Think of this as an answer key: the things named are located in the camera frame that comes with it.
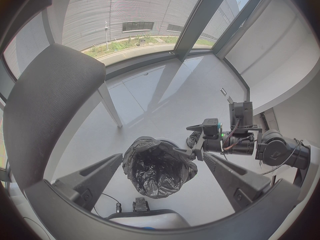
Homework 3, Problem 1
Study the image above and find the black plastic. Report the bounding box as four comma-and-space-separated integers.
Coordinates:
187, 131, 201, 149

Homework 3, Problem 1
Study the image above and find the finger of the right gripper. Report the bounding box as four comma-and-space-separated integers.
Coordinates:
186, 124, 204, 133
172, 148, 197, 160

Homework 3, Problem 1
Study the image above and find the window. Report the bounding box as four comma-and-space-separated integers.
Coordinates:
0, 0, 278, 67

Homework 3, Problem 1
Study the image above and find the white trash bin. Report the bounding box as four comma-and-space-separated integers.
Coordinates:
156, 138, 183, 151

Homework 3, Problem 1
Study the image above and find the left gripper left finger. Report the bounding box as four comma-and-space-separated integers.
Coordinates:
52, 153, 123, 212

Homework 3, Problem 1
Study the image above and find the black plastic bag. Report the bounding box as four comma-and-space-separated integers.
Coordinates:
122, 136, 198, 200

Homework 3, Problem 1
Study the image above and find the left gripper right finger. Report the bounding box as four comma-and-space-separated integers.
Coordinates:
202, 152, 272, 212

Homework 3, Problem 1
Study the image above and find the black cable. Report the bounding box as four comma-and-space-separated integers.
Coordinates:
91, 193, 122, 219

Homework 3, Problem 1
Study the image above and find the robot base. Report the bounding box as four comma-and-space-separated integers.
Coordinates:
107, 196, 191, 229

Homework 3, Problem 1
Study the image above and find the grey chair with white legs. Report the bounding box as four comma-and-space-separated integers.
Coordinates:
0, 6, 123, 192

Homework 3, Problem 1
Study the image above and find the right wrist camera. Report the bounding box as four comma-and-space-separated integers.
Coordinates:
201, 118, 222, 140

